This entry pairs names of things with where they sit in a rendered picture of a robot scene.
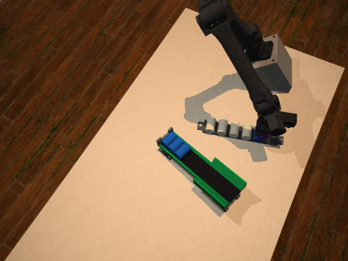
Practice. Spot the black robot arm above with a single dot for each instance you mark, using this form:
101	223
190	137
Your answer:
236	36

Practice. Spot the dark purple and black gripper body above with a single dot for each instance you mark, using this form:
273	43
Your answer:
261	128

